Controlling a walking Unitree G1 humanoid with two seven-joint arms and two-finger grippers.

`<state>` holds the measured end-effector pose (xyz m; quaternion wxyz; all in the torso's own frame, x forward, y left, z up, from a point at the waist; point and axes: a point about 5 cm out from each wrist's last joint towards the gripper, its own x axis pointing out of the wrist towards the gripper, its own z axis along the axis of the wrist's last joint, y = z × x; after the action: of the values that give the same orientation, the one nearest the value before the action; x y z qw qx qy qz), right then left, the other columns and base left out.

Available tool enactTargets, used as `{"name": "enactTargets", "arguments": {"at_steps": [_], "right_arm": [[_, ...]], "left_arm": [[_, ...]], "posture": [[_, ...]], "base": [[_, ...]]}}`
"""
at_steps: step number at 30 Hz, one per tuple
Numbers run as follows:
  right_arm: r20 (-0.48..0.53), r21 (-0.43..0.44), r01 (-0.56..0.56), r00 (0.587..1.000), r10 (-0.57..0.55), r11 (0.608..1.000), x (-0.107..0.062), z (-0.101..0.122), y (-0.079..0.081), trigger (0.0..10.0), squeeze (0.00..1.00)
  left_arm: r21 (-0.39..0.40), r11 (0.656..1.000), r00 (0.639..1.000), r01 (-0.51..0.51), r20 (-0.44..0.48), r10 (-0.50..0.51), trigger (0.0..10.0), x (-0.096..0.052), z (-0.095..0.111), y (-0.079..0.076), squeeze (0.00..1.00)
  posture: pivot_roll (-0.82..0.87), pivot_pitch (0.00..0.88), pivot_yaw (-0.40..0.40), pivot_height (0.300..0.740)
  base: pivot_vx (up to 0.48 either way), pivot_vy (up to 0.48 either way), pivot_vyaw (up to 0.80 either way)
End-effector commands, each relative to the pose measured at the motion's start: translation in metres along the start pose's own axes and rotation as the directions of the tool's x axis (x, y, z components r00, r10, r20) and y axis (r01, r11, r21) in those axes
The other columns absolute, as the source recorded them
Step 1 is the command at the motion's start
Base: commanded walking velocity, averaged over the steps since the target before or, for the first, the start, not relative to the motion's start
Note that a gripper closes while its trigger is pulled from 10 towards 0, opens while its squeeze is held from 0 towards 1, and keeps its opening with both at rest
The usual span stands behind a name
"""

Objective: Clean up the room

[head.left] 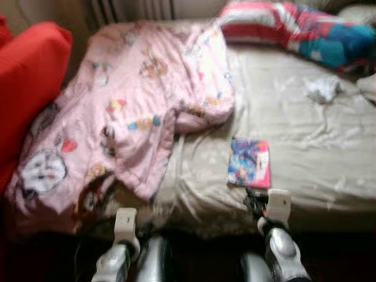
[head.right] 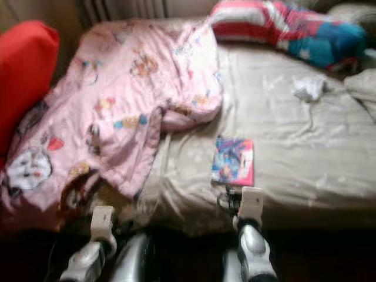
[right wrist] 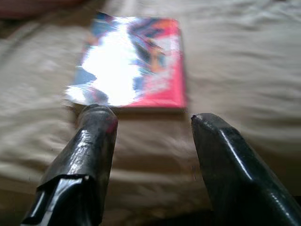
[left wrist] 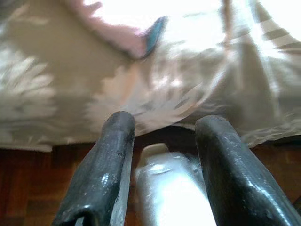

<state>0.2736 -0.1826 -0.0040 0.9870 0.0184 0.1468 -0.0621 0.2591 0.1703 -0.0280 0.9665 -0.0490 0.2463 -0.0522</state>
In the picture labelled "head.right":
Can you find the colourful comic book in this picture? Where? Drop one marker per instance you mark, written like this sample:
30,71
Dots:
232,161

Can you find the pink cartoon quilt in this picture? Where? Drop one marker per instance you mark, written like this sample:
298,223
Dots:
123,106

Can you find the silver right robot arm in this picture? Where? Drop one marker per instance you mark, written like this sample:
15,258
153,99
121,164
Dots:
252,249

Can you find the silver robot right leg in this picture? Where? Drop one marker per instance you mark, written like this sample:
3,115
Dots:
232,270

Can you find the silver robot leg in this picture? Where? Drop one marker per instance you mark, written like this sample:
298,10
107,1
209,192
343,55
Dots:
232,270
132,261

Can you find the bed with beige sheet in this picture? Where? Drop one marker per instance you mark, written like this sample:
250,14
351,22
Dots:
299,135

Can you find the silver robot left leg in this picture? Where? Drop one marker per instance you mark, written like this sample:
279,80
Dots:
132,261

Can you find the white crumpled tissue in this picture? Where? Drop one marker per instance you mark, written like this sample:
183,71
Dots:
310,88

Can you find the beige pillow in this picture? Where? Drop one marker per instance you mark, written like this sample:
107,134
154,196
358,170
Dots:
361,94

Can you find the red white blue striped pillow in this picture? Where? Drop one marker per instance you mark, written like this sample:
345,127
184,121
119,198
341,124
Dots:
258,23

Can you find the red folded mattress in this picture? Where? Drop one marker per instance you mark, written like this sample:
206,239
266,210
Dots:
26,76

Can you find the white radiator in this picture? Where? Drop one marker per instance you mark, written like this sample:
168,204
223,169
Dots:
123,7

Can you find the grey pillow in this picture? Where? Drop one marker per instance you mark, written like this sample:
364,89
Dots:
352,12

